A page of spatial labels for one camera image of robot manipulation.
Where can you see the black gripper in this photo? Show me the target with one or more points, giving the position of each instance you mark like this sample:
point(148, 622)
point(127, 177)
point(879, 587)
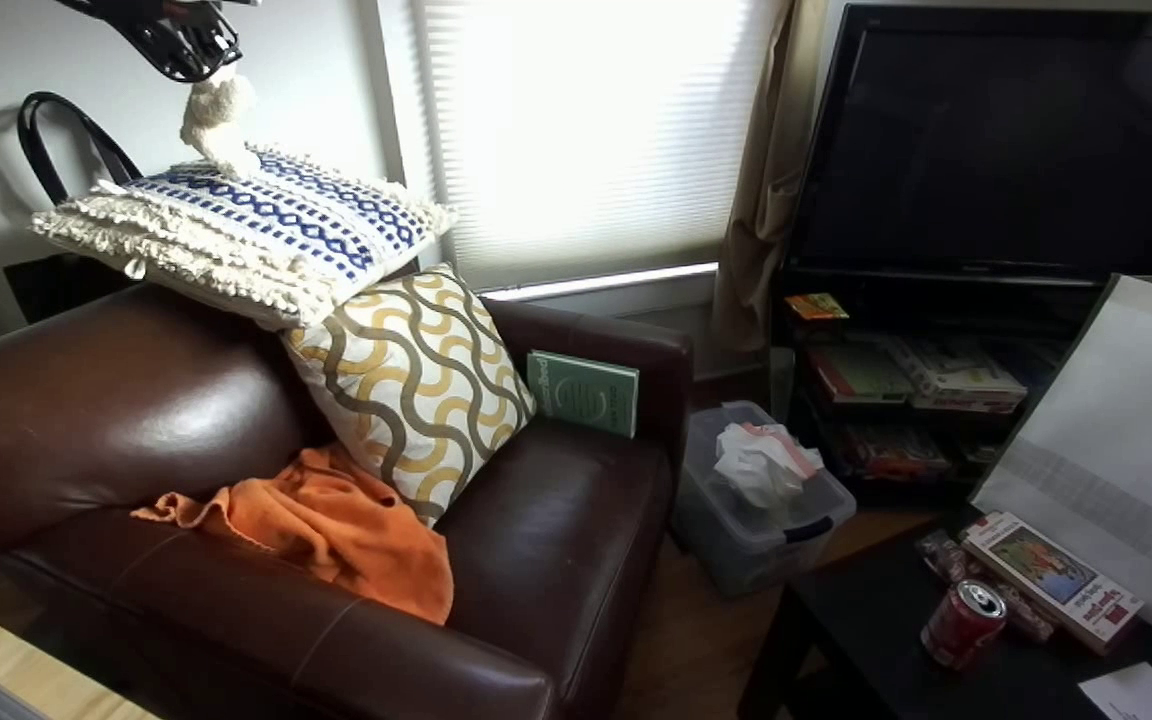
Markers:
point(161, 10)

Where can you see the blue white striped fringed pillow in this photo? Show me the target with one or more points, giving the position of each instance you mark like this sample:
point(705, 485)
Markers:
point(270, 225)

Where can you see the cream wave pattern pillow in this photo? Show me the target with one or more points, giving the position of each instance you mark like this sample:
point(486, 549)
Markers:
point(419, 383)

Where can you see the black bag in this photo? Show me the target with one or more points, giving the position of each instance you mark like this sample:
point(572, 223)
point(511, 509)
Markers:
point(60, 281)

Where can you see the brown leather armchair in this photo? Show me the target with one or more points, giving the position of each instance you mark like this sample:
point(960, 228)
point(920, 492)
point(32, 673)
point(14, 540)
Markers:
point(97, 413)

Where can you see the white window blind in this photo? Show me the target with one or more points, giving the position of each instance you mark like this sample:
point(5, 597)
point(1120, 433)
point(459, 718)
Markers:
point(589, 135)

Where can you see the orange fleece blanket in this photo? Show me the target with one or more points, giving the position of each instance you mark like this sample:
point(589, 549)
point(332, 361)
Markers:
point(338, 532)

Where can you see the green book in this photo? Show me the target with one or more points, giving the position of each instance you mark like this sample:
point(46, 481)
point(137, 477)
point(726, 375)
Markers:
point(583, 394)

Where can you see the beige curtain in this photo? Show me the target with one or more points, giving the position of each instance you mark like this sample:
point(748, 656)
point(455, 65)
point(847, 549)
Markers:
point(771, 173)

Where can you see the white crumpled cloth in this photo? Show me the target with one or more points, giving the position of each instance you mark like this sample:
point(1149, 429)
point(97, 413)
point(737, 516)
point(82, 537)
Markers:
point(765, 467)

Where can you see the black flat television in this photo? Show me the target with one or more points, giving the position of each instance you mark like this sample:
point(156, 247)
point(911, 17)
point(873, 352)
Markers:
point(1000, 145)

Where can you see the black television stand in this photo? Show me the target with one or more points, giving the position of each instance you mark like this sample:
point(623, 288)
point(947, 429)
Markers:
point(991, 315)

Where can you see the flat pale game box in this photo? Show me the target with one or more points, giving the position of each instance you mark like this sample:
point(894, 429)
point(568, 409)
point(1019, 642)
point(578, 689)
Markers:
point(966, 383)

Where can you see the black side table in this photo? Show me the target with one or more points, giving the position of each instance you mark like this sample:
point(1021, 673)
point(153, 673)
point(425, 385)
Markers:
point(869, 642)

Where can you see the red soda can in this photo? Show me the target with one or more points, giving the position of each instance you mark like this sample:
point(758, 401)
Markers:
point(960, 627)

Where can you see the white shopping bag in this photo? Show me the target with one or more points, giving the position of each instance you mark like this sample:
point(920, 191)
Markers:
point(1120, 442)

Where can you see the colourful game box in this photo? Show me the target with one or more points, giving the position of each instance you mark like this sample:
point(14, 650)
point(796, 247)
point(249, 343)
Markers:
point(1056, 582)

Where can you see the white printed card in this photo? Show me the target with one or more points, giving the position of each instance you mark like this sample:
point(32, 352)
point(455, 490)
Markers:
point(1138, 694)

